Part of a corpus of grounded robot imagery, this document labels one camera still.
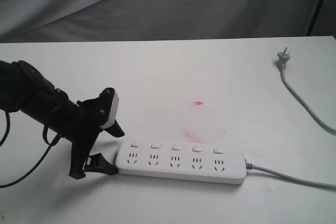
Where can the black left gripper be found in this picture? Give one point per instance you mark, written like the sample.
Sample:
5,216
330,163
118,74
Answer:
85,132

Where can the white five-outlet power strip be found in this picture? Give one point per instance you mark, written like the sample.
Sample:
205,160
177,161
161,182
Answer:
186,161

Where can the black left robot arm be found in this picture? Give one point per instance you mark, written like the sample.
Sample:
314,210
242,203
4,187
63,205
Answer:
24,88

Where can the grey backdrop cloth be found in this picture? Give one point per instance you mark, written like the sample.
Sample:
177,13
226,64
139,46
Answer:
129,20

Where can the black tripod stand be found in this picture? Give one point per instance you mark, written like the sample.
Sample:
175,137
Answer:
314,17

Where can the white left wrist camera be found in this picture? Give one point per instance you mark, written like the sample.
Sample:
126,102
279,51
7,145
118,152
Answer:
109,100

